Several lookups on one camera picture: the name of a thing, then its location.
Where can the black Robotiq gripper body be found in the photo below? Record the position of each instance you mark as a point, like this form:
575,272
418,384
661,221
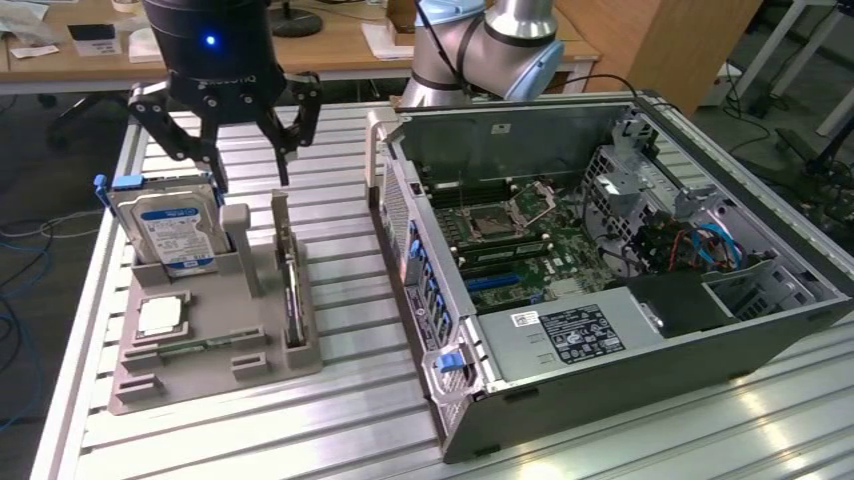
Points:
214,60

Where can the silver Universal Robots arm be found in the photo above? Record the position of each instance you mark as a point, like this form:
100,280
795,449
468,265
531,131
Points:
467,45

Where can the white box with tape roll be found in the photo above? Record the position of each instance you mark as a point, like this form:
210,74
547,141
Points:
143,47

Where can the wooden desk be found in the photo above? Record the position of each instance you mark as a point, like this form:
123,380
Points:
334,55

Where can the black round lamp base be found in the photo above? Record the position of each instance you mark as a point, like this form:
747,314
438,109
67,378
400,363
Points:
300,22

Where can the black chair base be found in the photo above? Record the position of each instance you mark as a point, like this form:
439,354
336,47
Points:
73,117

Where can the hard disk in blue carrier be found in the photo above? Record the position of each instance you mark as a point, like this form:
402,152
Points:
174,230

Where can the white box with black label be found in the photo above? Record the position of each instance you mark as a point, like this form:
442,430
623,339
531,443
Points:
93,40

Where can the stack of white papers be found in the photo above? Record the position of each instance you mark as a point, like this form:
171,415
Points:
387,45

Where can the white paper slip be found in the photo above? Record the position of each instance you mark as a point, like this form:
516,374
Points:
33,51

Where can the clear plastic bag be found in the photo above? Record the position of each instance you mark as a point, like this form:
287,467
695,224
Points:
27,25

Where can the grey parts rack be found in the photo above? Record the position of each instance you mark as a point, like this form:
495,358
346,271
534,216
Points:
220,310

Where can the silver CPU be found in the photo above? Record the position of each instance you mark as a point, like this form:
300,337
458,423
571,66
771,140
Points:
162,316

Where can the CPU socket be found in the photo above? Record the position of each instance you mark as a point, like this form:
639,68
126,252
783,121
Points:
494,222

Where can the metal socket cover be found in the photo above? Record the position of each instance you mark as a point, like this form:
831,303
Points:
542,197

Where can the installed RAM stick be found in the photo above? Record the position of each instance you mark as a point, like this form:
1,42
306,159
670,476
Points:
500,252

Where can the green RAM stick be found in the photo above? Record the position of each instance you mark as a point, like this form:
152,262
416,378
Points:
194,346

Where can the blue expansion slot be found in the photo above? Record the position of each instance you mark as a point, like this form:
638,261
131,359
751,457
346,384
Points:
494,284

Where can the green motherboard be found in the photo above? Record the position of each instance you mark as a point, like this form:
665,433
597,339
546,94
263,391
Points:
567,260

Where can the silver disk bay cage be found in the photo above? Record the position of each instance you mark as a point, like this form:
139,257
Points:
623,195

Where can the blue case latch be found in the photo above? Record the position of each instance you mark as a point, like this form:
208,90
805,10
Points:
447,362

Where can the wooden cabinet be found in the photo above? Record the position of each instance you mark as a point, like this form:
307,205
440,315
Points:
674,45

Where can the grey power supply unit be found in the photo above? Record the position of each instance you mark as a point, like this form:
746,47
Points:
567,335

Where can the open black PC case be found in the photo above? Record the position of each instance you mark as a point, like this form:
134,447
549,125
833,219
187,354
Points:
601,380

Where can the white desk frame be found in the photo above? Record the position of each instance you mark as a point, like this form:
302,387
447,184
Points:
767,50

